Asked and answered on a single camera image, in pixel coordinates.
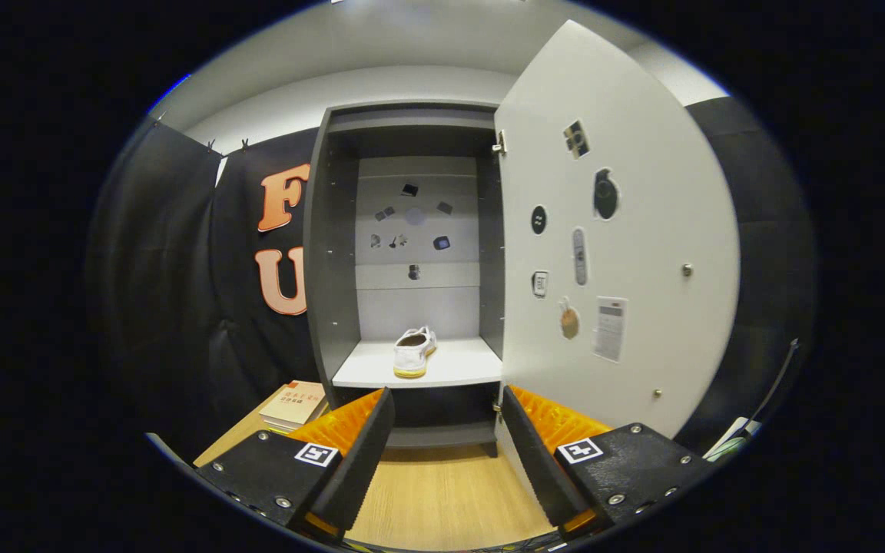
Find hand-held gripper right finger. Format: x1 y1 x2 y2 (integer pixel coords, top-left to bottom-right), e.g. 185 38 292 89
499 384 717 538

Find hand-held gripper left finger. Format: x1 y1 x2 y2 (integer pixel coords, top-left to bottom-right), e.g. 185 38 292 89
194 386 396 543

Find white canvas shoe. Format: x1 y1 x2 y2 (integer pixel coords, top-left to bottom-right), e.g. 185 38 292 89
393 325 439 379

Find grey shoe cabinet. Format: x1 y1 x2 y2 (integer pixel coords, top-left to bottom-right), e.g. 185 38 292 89
302 99 507 459

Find beige cover book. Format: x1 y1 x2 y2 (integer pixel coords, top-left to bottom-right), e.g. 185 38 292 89
259 379 329 431

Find black backdrop cloth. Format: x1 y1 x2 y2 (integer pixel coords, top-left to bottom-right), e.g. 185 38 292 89
83 95 818 463

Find thin black cable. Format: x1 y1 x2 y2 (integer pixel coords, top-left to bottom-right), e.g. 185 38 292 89
748 339 800 425

